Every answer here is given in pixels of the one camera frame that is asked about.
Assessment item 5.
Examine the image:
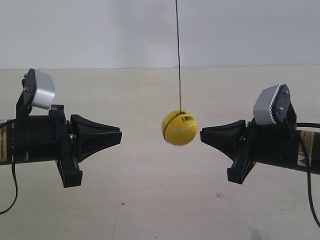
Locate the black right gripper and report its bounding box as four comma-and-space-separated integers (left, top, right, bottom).
200, 118, 257, 185

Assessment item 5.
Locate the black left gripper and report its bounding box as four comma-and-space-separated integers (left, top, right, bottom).
49, 104, 123, 188

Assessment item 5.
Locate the yellow tennis ball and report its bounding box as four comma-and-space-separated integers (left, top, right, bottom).
161, 110, 198, 147

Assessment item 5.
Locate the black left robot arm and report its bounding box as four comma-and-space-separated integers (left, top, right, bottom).
0, 104, 122, 188

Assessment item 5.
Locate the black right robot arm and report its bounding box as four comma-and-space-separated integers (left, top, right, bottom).
200, 119, 320, 184

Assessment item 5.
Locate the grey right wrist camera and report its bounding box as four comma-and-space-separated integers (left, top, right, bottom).
253, 84, 297, 126

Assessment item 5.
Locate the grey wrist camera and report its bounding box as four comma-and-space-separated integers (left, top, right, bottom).
21, 68, 56, 110
253, 84, 297, 126

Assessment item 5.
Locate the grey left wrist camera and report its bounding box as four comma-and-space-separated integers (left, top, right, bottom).
21, 68, 56, 110

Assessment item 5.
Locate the black right camera cable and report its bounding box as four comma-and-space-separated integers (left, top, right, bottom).
283, 117, 320, 229

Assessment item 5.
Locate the black camera cable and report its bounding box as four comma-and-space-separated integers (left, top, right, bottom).
0, 94, 33, 215
283, 117, 320, 229

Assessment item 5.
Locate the black left camera cable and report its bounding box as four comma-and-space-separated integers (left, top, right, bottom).
0, 94, 33, 215

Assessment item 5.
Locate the thin black hanging string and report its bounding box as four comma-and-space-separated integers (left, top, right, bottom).
175, 0, 183, 113

